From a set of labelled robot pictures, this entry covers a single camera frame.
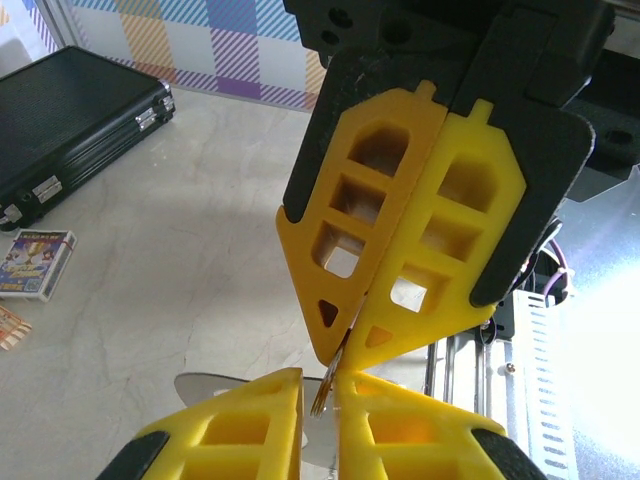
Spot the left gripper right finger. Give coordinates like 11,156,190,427
335,369,549,480

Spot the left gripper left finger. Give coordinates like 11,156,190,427
97,367,306,480

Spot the silver carabiner keyring with chain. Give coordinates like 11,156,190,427
173,372,341,471

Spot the key with red head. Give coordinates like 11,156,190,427
309,319,354,421

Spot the small orange paper packet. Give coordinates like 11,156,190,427
0,304,34,351

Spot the playing card box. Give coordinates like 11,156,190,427
0,228,79,304

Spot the black hard case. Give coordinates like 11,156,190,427
0,45,176,232

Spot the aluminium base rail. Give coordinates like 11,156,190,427
424,319,516,436

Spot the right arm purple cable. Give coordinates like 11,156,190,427
542,237,574,301

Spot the perforated metal cable tray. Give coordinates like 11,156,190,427
514,289,571,480

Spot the aluminium frame post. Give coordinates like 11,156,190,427
37,0,84,51

